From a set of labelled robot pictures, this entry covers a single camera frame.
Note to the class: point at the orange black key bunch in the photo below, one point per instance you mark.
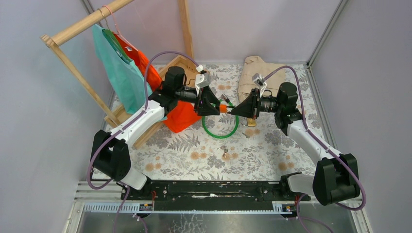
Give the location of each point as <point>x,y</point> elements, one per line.
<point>225,108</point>

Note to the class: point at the floral table mat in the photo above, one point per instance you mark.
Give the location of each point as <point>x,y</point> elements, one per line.
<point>194,155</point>

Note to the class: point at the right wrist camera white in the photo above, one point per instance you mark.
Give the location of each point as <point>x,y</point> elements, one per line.
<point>259,80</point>

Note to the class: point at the brass padlock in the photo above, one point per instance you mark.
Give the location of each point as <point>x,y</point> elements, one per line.
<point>251,122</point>

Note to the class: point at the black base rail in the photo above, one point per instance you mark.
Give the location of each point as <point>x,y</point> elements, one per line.
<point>216,196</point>

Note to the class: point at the folded beige garment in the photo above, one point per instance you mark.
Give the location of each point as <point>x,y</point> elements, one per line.
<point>253,65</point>

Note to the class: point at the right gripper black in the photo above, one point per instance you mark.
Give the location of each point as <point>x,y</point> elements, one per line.
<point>250,107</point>

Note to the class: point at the silver cable lock keys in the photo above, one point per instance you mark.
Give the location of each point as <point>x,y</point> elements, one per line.
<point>224,151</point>

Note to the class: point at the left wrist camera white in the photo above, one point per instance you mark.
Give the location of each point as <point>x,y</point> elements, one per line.
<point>202,79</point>

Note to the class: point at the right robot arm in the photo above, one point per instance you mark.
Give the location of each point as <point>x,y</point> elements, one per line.
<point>336,177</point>

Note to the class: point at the orange garment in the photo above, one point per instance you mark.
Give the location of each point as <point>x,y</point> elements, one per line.
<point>183,115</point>

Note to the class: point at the green cable lock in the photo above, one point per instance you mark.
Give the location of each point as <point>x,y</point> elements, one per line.
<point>227,100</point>

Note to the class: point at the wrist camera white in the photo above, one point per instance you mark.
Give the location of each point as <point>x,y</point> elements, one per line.
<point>259,80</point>
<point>202,79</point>

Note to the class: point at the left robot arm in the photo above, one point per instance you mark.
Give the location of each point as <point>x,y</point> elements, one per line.
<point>110,151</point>

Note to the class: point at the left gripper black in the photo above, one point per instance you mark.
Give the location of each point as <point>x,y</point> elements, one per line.
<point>207,97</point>

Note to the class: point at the pink hanger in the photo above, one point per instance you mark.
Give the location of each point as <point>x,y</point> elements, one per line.
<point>118,30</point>

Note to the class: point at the green hanger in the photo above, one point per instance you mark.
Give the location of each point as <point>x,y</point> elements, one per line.
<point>116,46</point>

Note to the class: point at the teal t-shirt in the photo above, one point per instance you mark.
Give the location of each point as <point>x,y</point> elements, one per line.
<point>125,77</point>

